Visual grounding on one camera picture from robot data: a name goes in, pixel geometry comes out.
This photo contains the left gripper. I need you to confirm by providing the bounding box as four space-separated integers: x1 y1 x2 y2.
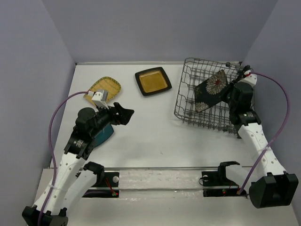
90 102 134 137

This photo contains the black floral square plate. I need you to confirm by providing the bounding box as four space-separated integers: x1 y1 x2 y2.
194 70 228 113

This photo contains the dark teal blue plate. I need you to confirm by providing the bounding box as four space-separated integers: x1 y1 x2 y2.
95 124 114 147

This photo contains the yellow green striped plate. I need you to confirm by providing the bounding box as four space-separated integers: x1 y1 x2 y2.
84 76 121 108

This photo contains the amber square plate black rim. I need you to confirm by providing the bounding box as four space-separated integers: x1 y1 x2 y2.
135 67 172 97

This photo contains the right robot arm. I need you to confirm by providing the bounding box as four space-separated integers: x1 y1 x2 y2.
216 80 299 209

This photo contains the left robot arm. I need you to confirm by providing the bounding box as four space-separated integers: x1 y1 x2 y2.
22 102 134 226

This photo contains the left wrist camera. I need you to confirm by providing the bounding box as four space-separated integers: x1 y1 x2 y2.
88 89 109 109

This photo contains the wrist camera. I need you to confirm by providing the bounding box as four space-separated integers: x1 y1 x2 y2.
238 65 257 88
88 89 109 109

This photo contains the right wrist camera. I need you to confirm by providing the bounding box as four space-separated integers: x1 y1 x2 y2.
238 65 257 88

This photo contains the grey wire dish rack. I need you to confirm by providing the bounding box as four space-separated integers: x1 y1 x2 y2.
174 58 251 134

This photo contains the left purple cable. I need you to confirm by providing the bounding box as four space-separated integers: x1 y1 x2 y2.
37 91 95 226

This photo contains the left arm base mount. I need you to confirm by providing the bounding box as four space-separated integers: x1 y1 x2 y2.
82 171 119 198

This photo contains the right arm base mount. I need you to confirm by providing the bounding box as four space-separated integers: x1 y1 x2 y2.
198 170 249 198

